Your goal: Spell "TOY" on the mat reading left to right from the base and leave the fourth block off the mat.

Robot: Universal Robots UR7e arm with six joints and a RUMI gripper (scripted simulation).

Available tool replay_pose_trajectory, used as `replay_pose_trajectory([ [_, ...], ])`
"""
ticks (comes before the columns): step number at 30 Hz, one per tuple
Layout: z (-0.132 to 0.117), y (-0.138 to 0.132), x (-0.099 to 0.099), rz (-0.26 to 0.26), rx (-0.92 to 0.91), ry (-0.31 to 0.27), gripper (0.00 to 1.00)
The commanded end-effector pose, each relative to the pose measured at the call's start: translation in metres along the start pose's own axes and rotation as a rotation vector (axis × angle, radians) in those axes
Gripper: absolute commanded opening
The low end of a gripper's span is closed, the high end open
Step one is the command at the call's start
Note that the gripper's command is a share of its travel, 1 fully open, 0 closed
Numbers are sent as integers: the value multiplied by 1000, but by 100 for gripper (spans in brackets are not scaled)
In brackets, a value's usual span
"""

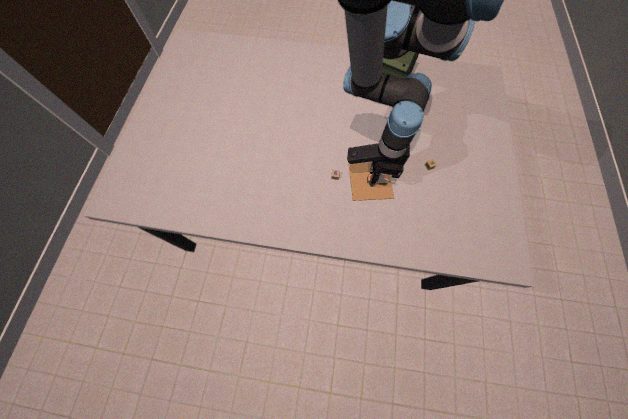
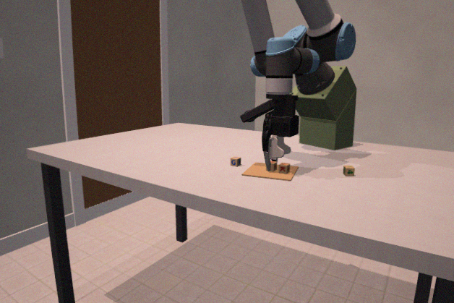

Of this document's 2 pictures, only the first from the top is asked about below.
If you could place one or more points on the tan flat mat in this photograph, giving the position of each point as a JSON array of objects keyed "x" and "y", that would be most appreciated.
[{"x": 361, "y": 190}]

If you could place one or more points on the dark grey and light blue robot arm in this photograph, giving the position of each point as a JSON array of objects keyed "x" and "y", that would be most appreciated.
[{"x": 406, "y": 26}]

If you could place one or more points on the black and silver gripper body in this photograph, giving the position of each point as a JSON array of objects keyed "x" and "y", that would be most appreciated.
[{"x": 393, "y": 167}]

